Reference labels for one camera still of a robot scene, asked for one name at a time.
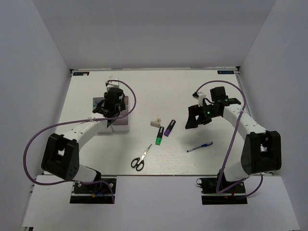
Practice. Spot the left corner label sticker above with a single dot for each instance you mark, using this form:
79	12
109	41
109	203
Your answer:
81	73

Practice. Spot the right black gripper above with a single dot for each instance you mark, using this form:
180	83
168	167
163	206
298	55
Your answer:
194	110

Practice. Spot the purple highlighter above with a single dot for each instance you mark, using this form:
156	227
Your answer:
169	128

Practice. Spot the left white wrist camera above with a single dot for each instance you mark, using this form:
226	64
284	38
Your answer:
112	83

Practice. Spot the right corner label sticker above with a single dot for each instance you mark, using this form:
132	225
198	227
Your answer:
225	72

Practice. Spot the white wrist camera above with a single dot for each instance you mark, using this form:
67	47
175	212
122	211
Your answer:
112	83
199	96

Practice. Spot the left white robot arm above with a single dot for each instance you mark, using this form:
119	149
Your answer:
61	156

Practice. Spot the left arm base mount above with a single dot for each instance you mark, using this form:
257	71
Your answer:
96	194

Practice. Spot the corner label sticker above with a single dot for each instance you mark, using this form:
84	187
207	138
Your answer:
81	73
225	72

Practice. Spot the white eraser block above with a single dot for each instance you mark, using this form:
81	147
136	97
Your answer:
155	123

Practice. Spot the black handled scissors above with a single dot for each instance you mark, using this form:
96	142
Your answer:
138	163

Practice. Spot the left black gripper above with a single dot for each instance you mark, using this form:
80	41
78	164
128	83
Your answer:
122	105

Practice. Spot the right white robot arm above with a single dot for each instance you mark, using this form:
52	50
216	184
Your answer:
262	150

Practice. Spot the right white organizer box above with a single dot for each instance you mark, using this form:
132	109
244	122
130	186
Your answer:
123	125

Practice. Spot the green highlighter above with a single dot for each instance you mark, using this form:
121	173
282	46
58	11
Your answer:
159	136

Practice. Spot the blue ballpoint pen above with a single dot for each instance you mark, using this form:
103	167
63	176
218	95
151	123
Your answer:
199	147

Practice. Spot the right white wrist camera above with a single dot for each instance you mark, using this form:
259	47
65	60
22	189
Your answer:
199	96

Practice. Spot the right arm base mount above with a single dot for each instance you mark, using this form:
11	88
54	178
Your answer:
209	196

